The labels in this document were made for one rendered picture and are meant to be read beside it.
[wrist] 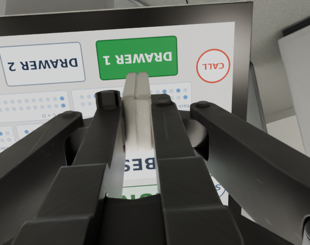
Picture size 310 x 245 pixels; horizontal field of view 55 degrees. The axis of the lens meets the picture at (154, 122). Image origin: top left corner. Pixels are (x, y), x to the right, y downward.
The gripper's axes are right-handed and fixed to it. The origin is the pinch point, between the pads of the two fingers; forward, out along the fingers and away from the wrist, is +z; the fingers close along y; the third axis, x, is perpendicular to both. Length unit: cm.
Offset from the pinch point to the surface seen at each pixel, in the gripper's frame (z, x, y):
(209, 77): 17.4, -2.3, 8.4
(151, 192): 17.6, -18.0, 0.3
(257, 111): 195, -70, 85
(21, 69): 17.4, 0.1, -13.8
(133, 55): 17.4, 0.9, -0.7
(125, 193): 17.6, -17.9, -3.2
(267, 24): 183, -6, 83
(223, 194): 17.6, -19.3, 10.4
